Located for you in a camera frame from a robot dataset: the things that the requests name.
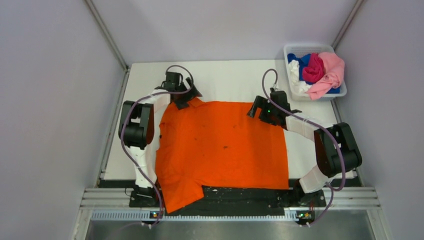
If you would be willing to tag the white t shirt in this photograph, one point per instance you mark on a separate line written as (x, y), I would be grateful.
(300, 87)

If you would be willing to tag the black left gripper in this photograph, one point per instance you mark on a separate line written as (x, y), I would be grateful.
(181, 103)

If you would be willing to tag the magenta t shirt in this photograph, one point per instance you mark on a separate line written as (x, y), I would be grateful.
(314, 70)

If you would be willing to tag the orange t shirt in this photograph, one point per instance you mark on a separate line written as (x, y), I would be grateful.
(216, 144)

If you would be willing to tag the aluminium frame rail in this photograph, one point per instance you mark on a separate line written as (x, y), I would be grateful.
(354, 213)

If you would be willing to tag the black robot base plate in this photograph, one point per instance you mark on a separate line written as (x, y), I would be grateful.
(248, 202)

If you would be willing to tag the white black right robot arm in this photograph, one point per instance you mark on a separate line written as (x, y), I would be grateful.
(336, 150)

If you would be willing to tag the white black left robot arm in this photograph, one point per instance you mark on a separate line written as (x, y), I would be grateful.
(139, 133)

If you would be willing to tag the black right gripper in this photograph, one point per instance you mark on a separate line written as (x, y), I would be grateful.
(261, 102)

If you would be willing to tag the blue t shirt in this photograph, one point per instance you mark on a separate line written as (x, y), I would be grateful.
(303, 62)

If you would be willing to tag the pink t shirt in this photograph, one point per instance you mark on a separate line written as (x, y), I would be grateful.
(333, 77)

